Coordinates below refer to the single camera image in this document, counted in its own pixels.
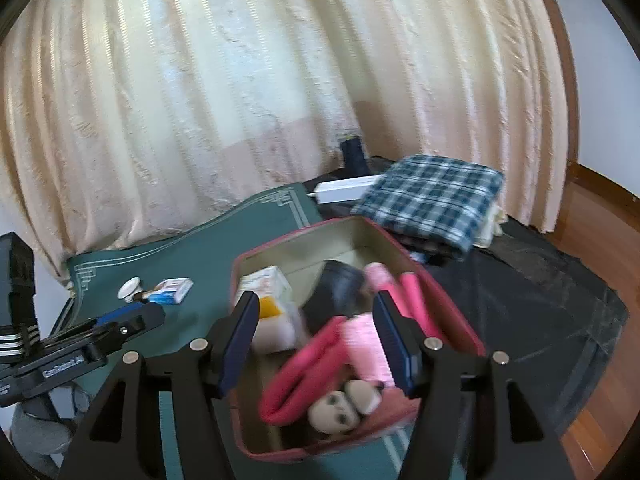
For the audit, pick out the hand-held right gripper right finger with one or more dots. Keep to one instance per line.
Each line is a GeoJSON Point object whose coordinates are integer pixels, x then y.
{"type": "Point", "coordinates": [395, 345]}

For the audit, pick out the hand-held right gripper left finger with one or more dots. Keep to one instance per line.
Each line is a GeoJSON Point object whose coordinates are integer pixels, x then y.
{"type": "Point", "coordinates": [235, 350]}

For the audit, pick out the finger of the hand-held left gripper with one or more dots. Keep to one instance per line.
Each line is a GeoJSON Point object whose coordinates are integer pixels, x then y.
{"type": "Point", "coordinates": [130, 322]}

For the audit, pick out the large pink hair roller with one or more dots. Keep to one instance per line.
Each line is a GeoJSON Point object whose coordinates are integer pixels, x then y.
{"type": "Point", "coordinates": [365, 345]}

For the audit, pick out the white plastic cup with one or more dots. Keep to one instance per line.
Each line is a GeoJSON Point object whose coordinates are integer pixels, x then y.
{"type": "Point", "coordinates": [275, 332]}

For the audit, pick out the blue white medicine box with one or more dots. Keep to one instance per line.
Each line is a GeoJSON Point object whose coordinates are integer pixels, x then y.
{"type": "Point", "coordinates": [172, 290]}

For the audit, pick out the white oval piece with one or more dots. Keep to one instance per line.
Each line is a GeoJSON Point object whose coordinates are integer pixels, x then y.
{"type": "Point", "coordinates": [365, 396]}
{"type": "Point", "coordinates": [330, 412]}

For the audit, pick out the bent pink foam curler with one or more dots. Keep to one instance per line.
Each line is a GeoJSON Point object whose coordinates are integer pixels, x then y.
{"type": "Point", "coordinates": [300, 375]}

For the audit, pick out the small yellow green box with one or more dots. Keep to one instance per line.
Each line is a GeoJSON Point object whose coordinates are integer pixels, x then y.
{"type": "Point", "coordinates": [265, 285]}

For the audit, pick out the red cardboard box container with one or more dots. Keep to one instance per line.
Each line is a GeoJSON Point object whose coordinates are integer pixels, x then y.
{"type": "Point", "coordinates": [310, 245]}

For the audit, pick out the white round plastic cap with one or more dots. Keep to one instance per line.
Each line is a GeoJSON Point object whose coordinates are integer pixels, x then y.
{"type": "Point", "coordinates": [130, 288]}

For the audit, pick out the hot pink foam rod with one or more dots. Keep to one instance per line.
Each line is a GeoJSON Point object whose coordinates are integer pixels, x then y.
{"type": "Point", "coordinates": [417, 302]}

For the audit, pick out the green table mat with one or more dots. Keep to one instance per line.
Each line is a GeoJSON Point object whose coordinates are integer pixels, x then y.
{"type": "Point", "coordinates": [200, 310]}

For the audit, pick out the grey cloth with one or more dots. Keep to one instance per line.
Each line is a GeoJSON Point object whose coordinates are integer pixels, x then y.
{"type": "Point", "coordinates": [35, 430]}

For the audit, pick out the pale pink foam rod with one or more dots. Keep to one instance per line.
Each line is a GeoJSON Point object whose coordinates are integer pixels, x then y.
{"type": "Point", "coordinates": [380, 280]}

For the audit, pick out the dark grey roll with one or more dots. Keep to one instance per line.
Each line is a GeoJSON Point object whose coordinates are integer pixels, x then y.
{"type": "Point", "coordinates": [335, 287]}

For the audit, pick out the black table cloth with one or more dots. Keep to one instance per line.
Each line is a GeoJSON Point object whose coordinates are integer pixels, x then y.
{"type": "Point", "coordinates": [525, 290]}

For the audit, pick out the plaid folded cloth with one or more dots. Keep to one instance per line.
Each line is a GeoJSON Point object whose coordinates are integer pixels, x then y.
{"type": "Point", "coordinates": [430, 200]}

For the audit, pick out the cream folded cloth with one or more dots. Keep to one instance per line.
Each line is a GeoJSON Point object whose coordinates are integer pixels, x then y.
{"type": "Point", "coordinates": [490, 227]}

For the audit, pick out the long white box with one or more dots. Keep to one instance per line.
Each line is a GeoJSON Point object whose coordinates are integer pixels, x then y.
{"type": "Point", "coordinates": [345, 188]}

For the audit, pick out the dark small bottle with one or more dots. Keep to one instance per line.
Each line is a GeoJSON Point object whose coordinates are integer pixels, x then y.
{"type": "Point", "coordinates": [352, 152]}

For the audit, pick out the cream patterned curtain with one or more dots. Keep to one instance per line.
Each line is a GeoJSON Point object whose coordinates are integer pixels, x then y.
{"type": "Point", "coordinates": [250, 85]}

